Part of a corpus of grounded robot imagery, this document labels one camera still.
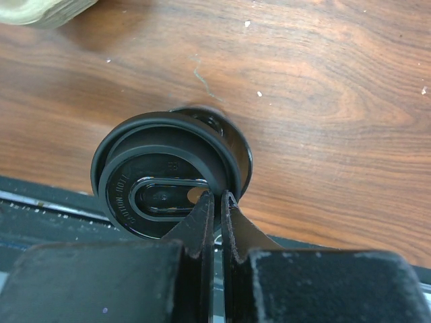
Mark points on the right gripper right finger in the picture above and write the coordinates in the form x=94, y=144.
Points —
x=240, y=237

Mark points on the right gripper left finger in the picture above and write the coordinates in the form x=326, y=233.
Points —
x=193, y=293

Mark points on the black coffee lid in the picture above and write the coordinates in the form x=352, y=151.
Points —
x=144, y=169

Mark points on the black coffee cup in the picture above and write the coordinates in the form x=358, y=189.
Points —
x=232, y=136

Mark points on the cardboard cup carrier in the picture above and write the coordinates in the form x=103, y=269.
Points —
x=42, y=14

